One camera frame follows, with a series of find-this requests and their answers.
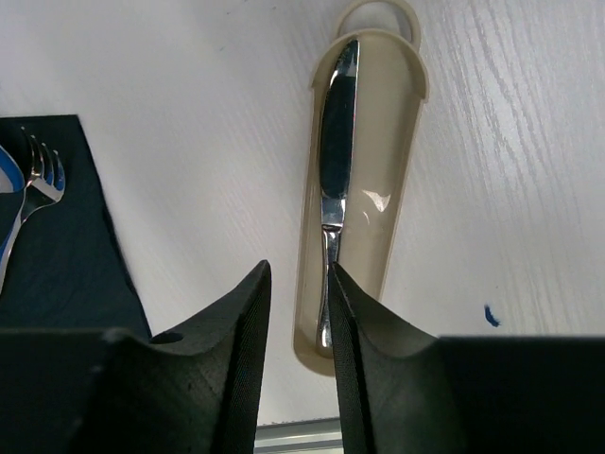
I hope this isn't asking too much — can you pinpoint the silver knife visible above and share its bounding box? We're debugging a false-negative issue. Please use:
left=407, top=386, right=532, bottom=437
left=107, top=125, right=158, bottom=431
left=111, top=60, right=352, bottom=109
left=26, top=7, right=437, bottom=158
left=316, top=39, right=359, bottom=358

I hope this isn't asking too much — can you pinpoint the silver fork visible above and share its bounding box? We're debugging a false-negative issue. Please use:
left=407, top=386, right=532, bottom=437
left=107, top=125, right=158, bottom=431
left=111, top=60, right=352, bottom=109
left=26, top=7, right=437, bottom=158
left=1, top=127, right=66, bottom=288

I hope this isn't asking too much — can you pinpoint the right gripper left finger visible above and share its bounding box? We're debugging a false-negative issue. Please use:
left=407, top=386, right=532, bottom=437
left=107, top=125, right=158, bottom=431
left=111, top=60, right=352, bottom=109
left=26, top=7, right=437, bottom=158
left=1, top=261, right=271, bottom=453

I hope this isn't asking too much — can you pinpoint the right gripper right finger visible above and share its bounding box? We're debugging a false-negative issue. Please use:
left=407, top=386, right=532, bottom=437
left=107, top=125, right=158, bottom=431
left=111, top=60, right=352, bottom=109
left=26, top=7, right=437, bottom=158
left=328, top=265, right=604, bottom=453

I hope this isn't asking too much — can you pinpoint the black paper napkin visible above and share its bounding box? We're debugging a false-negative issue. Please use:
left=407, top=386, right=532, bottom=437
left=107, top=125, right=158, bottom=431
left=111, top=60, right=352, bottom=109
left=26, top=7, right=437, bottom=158
left=1, top=114, right=150, bottom=339

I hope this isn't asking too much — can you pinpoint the wooden handled spoon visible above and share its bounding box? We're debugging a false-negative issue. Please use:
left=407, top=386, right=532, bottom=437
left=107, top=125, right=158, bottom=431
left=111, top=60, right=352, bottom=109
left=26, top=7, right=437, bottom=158
left=1, top=148, right=25, bottom=283

